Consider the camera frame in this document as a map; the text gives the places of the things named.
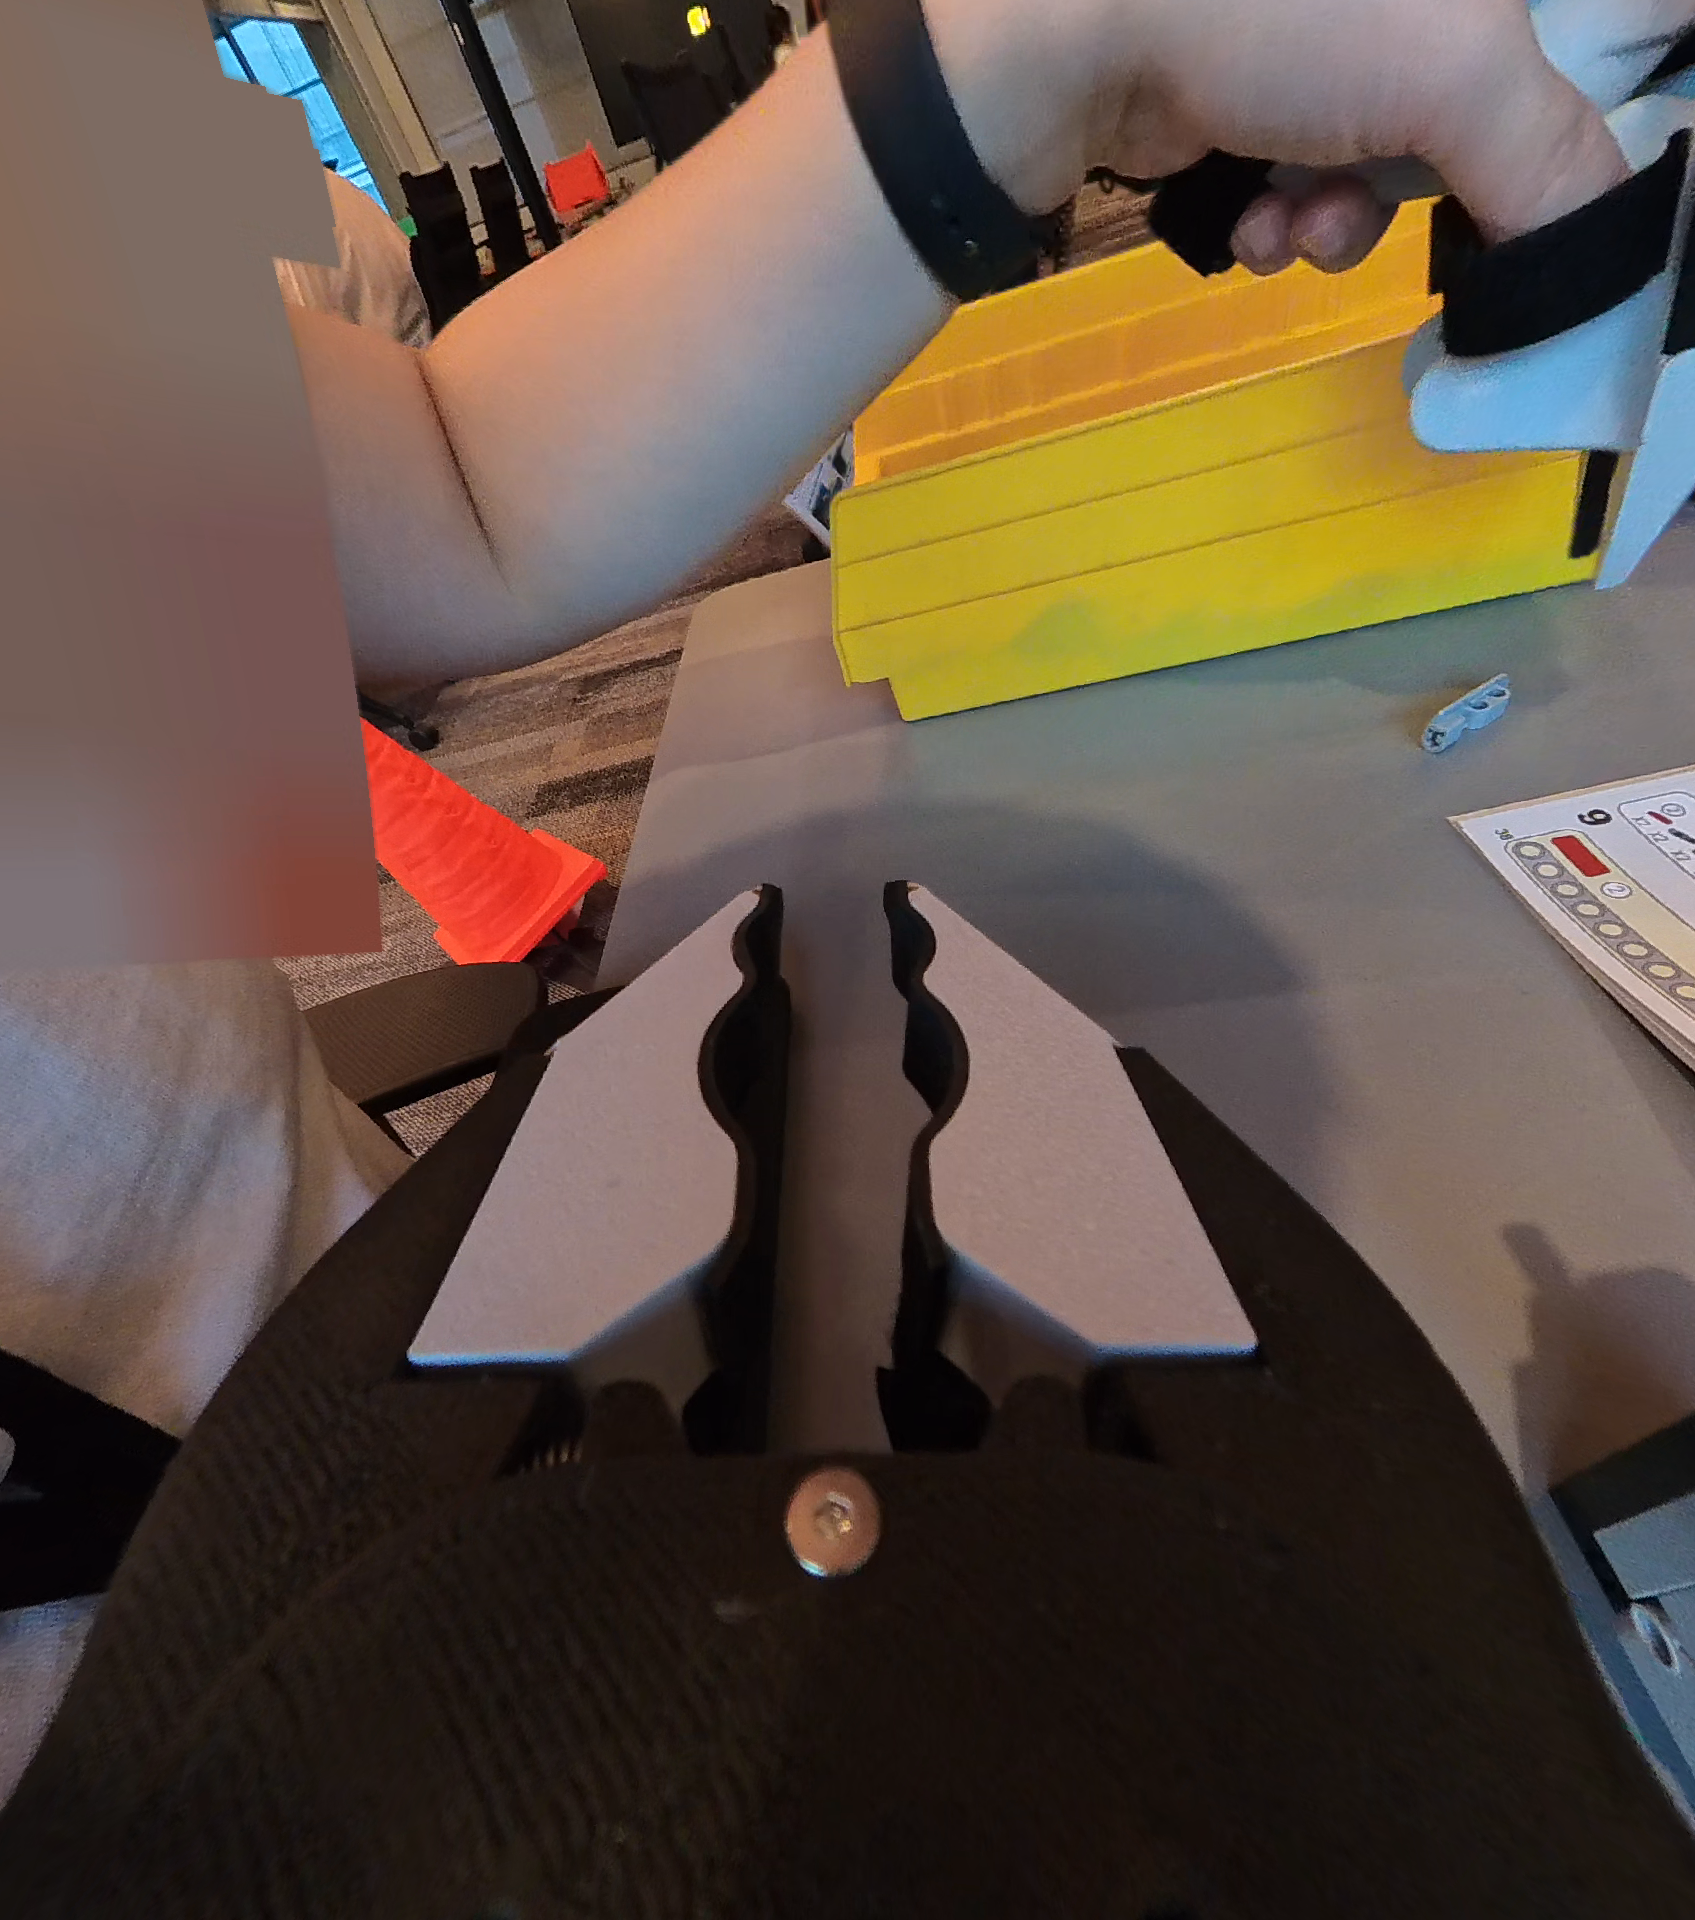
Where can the small grey brick piece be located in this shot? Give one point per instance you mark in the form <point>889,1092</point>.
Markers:
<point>1466,713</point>

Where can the yellow plastic bin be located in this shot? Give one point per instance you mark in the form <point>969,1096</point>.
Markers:
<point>1163,495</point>

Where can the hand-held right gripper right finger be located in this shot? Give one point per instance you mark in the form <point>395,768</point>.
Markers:
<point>1073,1201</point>

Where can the person's beige shirt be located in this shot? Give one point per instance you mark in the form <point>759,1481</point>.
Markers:
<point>67,1124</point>

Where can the grey desk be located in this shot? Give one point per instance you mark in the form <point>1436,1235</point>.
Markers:
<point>1238,901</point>

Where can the printed instruction booklet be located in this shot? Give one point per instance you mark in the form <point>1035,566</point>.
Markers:
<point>1658,915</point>

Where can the person's left hand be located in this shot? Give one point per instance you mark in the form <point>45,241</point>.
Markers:
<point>1238,74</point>

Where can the printed paper sheet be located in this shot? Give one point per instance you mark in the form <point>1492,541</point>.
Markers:
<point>821,481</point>

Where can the person's left forearm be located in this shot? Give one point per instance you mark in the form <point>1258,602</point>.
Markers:
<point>639,375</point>

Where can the orange plastic bin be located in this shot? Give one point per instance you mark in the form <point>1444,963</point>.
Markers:
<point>473,854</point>
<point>579,180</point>

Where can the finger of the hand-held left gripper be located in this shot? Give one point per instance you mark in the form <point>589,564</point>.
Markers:
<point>1680,435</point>

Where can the black wristband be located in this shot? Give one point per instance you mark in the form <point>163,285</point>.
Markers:
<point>923,151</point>

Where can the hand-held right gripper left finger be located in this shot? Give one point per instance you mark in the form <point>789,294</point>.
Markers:
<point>593,1201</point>

